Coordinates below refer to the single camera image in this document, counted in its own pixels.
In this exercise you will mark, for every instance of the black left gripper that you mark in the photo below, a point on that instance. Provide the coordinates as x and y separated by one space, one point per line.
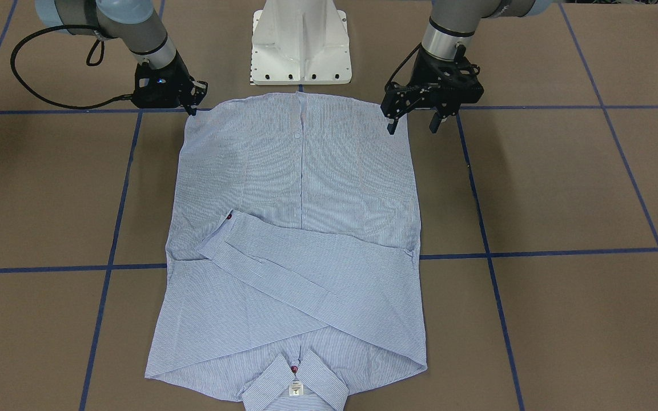
422 68

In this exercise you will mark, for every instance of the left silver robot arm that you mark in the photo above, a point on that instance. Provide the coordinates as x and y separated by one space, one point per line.
454 23

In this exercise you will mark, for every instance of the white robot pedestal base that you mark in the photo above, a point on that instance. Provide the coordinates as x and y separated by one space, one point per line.
300 43

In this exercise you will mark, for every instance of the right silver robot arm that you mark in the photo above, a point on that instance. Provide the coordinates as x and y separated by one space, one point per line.
136 23

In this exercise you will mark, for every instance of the light blue striped shirt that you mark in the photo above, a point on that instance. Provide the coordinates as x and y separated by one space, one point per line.
292 257

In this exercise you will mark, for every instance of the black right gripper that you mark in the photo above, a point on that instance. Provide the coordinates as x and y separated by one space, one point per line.
176 85

